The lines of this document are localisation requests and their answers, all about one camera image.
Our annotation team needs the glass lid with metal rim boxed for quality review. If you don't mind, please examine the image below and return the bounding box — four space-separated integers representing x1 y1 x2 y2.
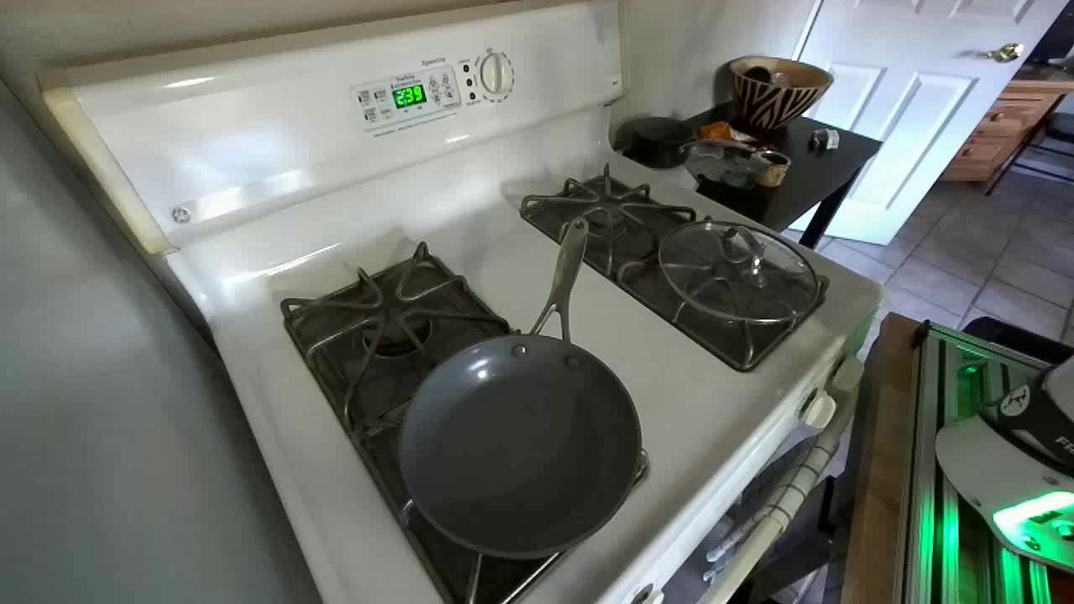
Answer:
656 215 825 333

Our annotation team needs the gray nonstick frying pan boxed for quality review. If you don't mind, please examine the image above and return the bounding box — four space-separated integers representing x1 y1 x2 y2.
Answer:
396 215 649 565

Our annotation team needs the black cast iron burner grate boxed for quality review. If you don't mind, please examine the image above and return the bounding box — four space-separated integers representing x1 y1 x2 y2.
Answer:
518 166 832 377
280 239 652 604

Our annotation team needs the white gas stove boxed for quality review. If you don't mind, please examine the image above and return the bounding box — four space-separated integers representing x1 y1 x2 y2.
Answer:
36 0 885 604

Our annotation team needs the small black pot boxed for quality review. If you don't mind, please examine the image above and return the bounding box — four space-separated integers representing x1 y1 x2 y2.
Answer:
615 113 699 170

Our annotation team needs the white oven dial knob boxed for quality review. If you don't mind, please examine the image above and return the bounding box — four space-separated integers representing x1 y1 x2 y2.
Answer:
475 49 522 107

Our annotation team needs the green oven clock display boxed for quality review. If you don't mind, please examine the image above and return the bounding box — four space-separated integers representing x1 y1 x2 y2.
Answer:
348 57 467 145

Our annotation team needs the small tan rimmed cup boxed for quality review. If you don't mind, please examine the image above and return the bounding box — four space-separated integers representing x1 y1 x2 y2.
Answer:
750 148 795 191

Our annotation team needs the black side table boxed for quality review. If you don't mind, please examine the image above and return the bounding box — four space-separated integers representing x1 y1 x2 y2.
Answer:
611 104 885 253

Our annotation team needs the patterned wooden bowl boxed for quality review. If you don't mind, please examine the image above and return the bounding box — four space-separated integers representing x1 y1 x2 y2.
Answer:
715 53 835 145

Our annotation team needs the small dark metal object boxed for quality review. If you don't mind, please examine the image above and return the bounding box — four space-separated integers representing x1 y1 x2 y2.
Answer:
805 123 846 157

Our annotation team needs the wooden board edge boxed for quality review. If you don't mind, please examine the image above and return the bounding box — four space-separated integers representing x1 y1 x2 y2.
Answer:
838 313 928 604

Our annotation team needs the white panel door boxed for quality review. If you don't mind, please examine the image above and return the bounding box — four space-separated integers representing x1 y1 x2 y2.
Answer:
782 0 1074 250

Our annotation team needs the wooden cabinet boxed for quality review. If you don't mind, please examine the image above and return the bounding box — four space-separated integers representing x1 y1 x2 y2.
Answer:
941 71 1074 188

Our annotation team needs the white oven door handle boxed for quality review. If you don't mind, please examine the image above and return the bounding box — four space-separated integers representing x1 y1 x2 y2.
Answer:
699 354 869 604

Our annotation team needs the metal robot cart frame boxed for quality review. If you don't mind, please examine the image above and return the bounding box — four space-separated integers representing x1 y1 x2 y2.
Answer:
902 317 1074 604

